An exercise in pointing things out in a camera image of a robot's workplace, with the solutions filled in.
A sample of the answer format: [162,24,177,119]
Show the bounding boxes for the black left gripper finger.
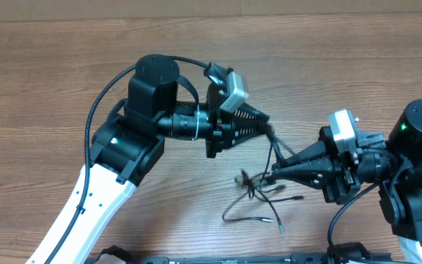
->
[232,122,267,147]
[232,103,270,125]

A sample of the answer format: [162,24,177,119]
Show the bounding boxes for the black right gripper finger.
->
[265,164,334,189]
[271,141,328,169]

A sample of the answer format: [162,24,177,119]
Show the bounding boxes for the black multi-head charging cable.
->
[221,124,305,235]

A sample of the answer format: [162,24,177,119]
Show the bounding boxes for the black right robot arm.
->
[264,99,422,263]

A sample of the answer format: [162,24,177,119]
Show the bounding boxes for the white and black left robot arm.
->
[30,54,272,263]

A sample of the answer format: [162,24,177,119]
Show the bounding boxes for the cardboard back panel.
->
[0,0,422,22]

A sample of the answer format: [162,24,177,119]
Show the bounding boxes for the black right camera cable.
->
[327,183,413,264]

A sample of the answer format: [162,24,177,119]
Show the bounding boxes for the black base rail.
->
[86,241,393,264]

